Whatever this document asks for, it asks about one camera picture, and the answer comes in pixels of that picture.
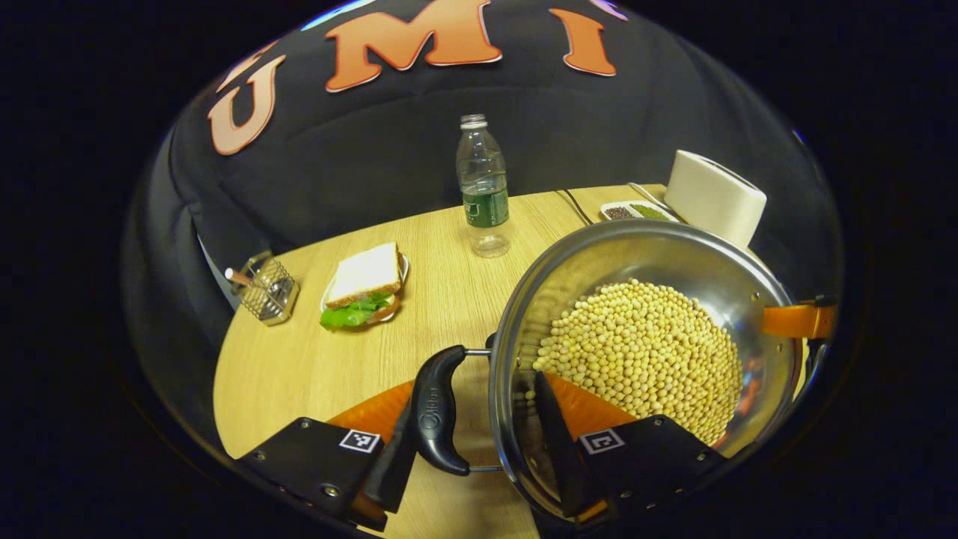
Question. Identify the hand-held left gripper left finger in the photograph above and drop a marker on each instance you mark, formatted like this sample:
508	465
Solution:
389	475

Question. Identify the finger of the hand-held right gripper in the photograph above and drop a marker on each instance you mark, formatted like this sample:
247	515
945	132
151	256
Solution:
793	320

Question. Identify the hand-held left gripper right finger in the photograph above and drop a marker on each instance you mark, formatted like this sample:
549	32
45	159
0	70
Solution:
555	442

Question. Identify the pile of yellow soybeans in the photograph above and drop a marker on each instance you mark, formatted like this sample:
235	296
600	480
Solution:
644	352

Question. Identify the white toaster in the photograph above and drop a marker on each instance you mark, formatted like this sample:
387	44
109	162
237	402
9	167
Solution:
711	198

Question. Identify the white divided bean dish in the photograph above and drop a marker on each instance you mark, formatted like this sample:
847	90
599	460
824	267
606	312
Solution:
636	212

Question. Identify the sandwich with lettuce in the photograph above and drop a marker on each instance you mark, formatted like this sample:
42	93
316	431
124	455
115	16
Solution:
367	273

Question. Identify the brown stick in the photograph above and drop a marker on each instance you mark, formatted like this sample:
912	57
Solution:
238	277

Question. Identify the clear plastic water bottle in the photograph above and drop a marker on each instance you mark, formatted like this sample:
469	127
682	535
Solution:
484	187

